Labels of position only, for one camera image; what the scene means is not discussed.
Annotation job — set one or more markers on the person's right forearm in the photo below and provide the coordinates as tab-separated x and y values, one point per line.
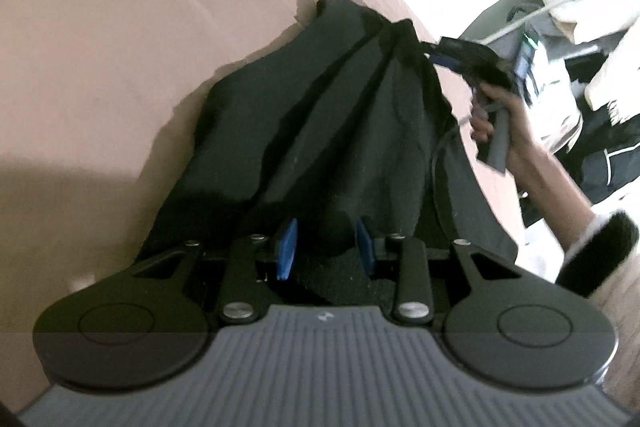
555	197

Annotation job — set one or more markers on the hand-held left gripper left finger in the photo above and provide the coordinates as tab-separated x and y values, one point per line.
286	251

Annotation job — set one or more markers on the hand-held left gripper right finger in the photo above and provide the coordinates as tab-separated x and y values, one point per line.
365	248

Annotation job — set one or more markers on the black jacket with white piping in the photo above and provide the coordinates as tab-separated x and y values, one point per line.
607	157

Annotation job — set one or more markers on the black garment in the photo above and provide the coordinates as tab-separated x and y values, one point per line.
325	132

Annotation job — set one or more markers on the person's right hand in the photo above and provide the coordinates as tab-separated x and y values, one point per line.
515	127

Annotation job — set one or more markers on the white and grey clothes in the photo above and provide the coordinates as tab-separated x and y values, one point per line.
550	97

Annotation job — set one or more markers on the white sleeve with black cuff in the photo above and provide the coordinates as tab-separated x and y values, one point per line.
600	252

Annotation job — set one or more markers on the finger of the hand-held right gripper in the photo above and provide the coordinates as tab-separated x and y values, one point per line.
450	54

